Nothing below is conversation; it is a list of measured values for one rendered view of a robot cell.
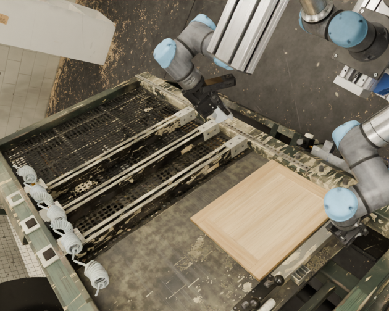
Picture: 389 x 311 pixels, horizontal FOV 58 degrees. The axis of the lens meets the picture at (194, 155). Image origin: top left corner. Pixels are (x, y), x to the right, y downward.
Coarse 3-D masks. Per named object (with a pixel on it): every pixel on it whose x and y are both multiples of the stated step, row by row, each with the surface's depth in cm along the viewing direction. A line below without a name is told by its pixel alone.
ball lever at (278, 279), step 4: (276, 276) 122; (280, 276) 121; (268, 280) 132; (276, 280) 121; (280, 280) 121; (284, 280) 121; (264, 284) 131; (268, 284) 130; (276, 284) 122; (280, 284) 121
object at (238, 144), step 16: (224, 144) 195; (240, 144) 196; (208, 160) 187; (224, 160) 193; (176, 176) 181; (192, 176) 182; (160, 192) 174; (176, 192) 179; (128, 208) 168; (144, 208) 170; (48, 224) 144; (64, 224) 150; (112, 224) 162; (128, 224) 167; (80, 240) 152; (96, 240) 159; (80, 256) 157
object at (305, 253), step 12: (324, 228) 148; (312, 240) 144; (324, 240) 144; (300, 252) 141; (312, 252) 140; (288, 264) 138; (300, 264) 137; (288, 276) 135; (276, 288) 132; (264, 300) 130
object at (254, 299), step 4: (252, 300) 116; (256, 300) 116; (244, 304) 126; (248, 304) 122; (252, 304) 116; (256, 304) 116; (260, 304) 117; (244, 308) 125; (252, 308) 117; (256, 308) 116
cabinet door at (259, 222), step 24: (264, 168) 184; (288, 168) 181; (240, 192) 173; (264, 192) 172; (288, 192) 170; (312, 192) 167; (216, 216) 164; (240, 216) 162; (264, 216) 160; (288, 216) 158; (312, 216) 156; (216, 240) 154; (240, 240) 152; (264, 240) 150; (288, 240) 148; (240, 264) 144; (264, 264) 141
